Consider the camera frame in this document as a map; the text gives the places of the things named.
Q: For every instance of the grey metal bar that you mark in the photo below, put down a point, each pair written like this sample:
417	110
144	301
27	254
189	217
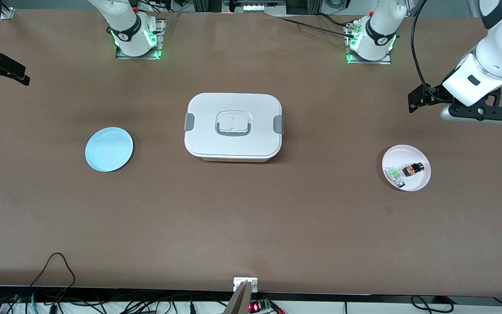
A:
240	301

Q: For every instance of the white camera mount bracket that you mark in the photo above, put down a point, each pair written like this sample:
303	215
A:
239	283

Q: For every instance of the green clear switch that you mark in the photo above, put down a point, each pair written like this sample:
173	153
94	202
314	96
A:
394	174

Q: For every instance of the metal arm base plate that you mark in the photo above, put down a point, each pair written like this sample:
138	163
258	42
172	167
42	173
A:
381	62
162	26

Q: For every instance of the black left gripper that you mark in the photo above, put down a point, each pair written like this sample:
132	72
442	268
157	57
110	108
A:
433	94

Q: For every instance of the white connector strip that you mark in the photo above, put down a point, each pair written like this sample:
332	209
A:
253	7

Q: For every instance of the orange black push-button switch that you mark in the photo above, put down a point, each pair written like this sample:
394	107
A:
410	170

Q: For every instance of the pink round plate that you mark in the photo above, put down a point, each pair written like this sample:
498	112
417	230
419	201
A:
412	155

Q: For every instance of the light blue round plate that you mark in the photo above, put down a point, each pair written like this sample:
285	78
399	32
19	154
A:
109	150

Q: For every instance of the white lidded lunch box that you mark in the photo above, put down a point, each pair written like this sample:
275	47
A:
233	144

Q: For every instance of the red lit circuit board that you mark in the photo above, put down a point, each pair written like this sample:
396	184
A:
255	306

